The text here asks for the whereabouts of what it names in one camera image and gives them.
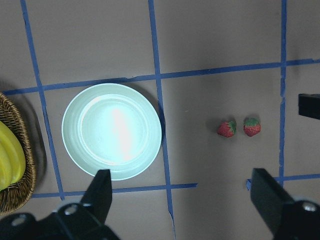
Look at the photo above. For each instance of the red strawberry two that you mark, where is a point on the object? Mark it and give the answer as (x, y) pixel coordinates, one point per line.
(251, 127)

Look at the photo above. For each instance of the red strawberry one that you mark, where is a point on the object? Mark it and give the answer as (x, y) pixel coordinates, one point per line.
(227, 129)

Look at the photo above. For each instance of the light green plate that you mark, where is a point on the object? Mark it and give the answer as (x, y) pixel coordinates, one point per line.
(111, 126)

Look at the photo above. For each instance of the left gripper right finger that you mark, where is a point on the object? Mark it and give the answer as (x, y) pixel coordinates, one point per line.
(269, 198)

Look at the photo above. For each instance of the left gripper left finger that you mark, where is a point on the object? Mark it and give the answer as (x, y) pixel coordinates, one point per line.
(98, 197)

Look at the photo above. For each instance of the yellow banana bunch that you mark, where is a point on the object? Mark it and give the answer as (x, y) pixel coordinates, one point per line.
(12, 158)

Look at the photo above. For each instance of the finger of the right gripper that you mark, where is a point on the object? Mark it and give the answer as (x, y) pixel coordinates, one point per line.
(309, 105)

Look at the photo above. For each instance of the brown wicker basket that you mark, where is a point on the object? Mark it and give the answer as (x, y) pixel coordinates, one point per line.
(15, 196)

